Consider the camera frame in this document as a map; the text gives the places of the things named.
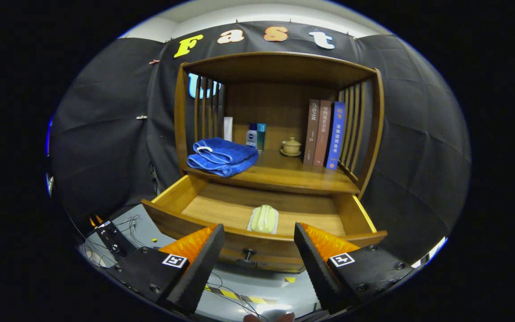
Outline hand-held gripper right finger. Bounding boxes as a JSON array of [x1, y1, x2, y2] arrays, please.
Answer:
[[294, 222, 414, 315]]

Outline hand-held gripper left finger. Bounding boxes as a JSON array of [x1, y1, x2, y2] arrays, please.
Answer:
[[106, 224, 225, 314]]

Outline wooden drawer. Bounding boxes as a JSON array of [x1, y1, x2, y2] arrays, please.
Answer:
[[141, 174, 388, 273]]

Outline green packet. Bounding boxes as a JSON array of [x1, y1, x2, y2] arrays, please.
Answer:
[[247, 205, 279, 235]]

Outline wooden countertop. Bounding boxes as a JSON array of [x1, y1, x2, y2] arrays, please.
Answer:
[[183, 150, 361, 195]]

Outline wooden cabinet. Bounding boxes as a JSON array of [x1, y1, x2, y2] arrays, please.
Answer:
[[173, 51, 384, 199]]

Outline yellow black striped tape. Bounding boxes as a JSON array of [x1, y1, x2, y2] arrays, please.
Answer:
[[204, 285, 276, 305]]

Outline black electronic device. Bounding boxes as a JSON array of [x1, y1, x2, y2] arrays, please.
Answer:
[[97, 220, 135, 258]]

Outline blue folded towel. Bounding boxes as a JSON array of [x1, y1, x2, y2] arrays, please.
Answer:
[[187, 137, 259, 178]]

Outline white sheet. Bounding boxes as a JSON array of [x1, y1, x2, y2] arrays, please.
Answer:
[[412, 237, 448, 269]]

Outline beige lidded tea cup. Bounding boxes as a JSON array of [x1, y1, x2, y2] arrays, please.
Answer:
[[280, 137, 303, 157]]

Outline brown book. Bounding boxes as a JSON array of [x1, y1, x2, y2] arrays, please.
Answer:
[[313, 100, 332, 168], [303, 99, 321, 166]]

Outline blue book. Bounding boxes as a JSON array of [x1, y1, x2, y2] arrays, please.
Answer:
[[325, 102, 346, 170]]

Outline thin floor cables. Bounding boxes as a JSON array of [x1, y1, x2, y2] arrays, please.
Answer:
[[79, 214, 267, 321]]

